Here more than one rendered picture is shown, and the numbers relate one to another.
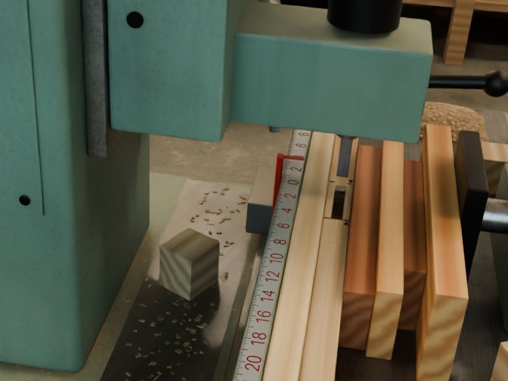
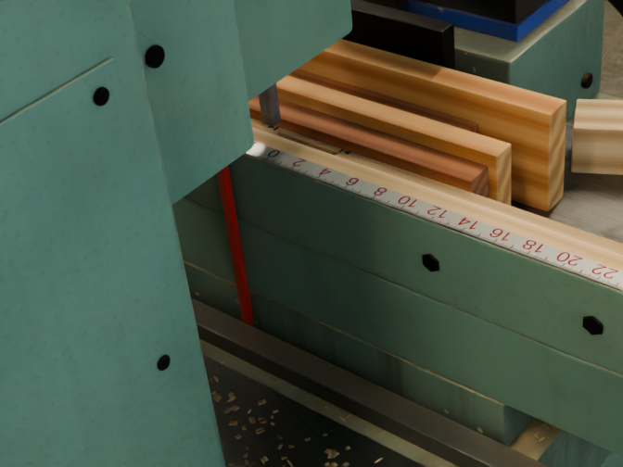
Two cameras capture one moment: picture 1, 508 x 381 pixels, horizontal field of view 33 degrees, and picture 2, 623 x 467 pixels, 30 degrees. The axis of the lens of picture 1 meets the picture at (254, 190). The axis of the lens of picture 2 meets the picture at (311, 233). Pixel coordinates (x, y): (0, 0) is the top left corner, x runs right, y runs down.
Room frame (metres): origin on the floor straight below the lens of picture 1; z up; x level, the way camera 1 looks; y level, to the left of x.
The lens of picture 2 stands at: (0.18, 0.45, 1.33)
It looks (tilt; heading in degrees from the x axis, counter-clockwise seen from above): 36 degrees down; 306
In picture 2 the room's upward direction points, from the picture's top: 7 degrees counter-clockwise
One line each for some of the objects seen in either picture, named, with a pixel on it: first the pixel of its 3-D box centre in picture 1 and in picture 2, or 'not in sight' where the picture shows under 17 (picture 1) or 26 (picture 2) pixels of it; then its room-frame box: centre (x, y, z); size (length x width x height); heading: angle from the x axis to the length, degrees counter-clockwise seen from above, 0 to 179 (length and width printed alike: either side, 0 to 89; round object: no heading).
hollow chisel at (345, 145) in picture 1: (345, 146); (267, 88); (0.58, -0.07, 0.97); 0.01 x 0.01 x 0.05; 84
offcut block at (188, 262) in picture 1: (189, 263); not in sight; (0.63, 0.05, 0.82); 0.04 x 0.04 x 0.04; 56
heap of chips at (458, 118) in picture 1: (437, 116); not in sight; (0.79, -0.18, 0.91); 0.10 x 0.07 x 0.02; 84
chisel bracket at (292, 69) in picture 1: (327, 78); (232, 25); (0.59, -0.05, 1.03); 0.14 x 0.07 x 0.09; 84
